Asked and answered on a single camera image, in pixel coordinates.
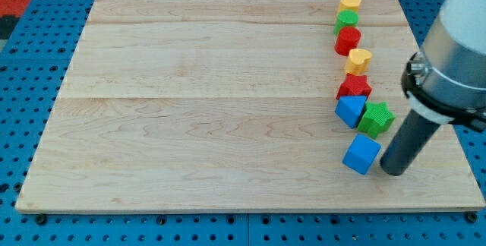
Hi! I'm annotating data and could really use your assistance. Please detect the red star block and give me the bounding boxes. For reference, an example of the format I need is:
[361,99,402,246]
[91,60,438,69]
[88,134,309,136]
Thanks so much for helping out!
[336,73,372,100]

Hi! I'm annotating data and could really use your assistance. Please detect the blue cube block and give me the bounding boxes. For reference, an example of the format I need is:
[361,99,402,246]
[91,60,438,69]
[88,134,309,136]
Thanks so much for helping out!
[342,134,381,175]

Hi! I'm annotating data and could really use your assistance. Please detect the green cylinder block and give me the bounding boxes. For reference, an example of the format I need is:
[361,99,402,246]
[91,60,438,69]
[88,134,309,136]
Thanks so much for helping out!
[333,10,359,36]

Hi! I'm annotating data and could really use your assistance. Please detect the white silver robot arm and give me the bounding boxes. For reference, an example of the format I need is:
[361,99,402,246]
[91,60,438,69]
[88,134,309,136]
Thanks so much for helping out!
[421,0,485,111]

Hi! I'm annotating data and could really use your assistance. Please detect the blue triangle block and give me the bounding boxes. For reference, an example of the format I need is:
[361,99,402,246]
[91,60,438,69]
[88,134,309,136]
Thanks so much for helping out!
[335,96,367,128]

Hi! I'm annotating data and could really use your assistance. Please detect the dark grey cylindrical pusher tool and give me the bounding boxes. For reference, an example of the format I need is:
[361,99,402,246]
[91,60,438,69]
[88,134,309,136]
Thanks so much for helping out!
[380,109,440,176]

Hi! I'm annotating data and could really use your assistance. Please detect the red cylinder block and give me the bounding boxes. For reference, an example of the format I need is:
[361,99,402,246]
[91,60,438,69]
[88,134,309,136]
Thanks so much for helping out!
[334,26,361,56]

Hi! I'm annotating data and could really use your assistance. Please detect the green star block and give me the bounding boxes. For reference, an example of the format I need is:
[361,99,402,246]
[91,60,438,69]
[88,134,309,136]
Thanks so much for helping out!
[357,102,396,139]

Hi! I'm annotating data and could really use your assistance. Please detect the black clamp ring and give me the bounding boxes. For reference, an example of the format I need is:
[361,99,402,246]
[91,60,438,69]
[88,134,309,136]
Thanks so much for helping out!
[400,51,486,133]

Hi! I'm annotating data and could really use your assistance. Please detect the yellow heart block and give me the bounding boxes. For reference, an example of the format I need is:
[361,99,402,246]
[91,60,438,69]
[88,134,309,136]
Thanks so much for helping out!
[344,49,373,75]

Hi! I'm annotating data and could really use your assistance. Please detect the light wooden board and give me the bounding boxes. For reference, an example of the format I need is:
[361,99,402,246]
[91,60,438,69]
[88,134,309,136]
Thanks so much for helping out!
[16,0,485,214]

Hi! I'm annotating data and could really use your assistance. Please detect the yellow hexagon block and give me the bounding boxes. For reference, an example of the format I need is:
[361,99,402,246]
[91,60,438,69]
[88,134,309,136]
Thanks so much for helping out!
[336,0,361,14]

